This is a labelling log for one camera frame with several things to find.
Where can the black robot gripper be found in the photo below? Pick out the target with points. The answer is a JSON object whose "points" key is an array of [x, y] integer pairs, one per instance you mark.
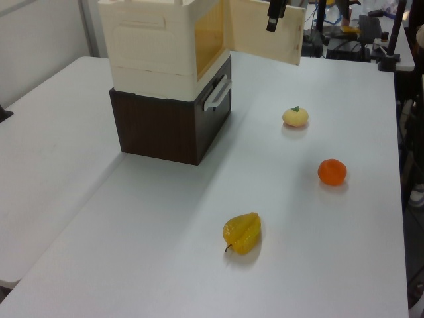
{"points": [[278, 7]]}

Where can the cream plastic cabinet door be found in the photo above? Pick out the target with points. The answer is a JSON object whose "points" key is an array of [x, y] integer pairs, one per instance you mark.
{"points": [[261, 33]]}

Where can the cream plastic cabinet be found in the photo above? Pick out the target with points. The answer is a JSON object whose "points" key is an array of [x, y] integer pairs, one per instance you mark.
{"points": [[149, 43]]}

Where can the small yellow object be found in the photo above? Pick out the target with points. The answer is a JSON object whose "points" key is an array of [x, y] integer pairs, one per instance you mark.
{"points": [[350, 30]]}

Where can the black electronics box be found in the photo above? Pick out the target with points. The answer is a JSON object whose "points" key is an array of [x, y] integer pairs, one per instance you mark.
{"points": [[348, 51]]}

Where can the pale yellow toy persimmon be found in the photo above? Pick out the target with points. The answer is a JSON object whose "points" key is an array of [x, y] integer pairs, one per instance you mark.
{"points": [[295, 117]]}

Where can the black computer mouse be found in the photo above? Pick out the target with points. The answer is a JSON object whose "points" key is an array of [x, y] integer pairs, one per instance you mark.
{"points": [[376, 13]]}

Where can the small black button knob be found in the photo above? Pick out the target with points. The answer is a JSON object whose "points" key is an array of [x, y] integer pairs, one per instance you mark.
{"points": [[384, 35]]}

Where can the dark brown drawer front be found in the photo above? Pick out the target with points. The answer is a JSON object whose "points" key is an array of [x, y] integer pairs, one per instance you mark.
{"points": [[215, 129]]}

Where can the black table clamp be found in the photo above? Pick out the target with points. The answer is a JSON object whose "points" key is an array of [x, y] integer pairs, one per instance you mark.
{"points": [[389, 63]]}

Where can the black pole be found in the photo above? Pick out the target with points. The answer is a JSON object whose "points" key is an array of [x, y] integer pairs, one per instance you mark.
{"points": [[395, 26]]}

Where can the dark brown wooden drawer box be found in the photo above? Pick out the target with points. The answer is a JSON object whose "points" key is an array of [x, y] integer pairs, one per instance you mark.
{"points": [[159, 129]]}

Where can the orange toy tangerine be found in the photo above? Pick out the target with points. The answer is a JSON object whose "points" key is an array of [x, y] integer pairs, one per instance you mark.
{"points": [[332, 172]]}

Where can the yellow toy starfruit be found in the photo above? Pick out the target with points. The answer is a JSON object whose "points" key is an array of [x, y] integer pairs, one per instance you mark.
{"points": [[243, 233]]}

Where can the grey white shoe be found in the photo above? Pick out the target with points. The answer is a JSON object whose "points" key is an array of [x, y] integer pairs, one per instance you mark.
{"points": [[418, 197]]}

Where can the black camera stand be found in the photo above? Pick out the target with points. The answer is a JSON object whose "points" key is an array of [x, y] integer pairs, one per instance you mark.
{"points": [[320, 20]]}

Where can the black mount base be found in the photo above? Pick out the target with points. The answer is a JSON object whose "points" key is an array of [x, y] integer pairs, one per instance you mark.
{"points": [[5, 114]]}

